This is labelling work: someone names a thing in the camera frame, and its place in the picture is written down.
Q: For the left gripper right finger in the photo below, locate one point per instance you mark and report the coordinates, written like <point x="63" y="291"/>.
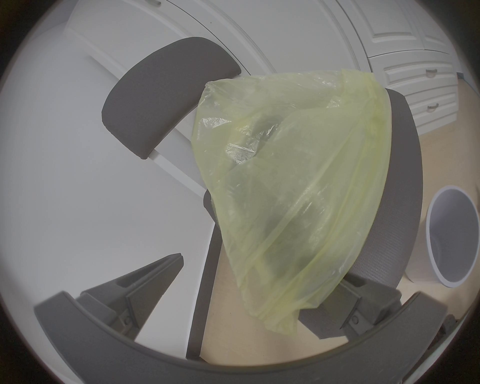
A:
<point x="375" y="300"/>

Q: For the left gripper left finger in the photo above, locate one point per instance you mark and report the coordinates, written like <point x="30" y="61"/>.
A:
<point x="150" y="288"/>

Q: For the yellow plastic bag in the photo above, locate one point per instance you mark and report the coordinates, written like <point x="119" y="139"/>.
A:
<point x="292" y="168"/>

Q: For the white trash bin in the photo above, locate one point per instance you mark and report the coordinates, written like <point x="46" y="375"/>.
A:
<point x="450" y="232"/>

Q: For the white chair grey cushions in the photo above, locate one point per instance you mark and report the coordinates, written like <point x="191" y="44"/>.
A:
<point x="168" y="93"/>

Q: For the white wardrobe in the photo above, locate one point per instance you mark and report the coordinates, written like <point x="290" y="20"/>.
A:
<point x="300" y="30"/>

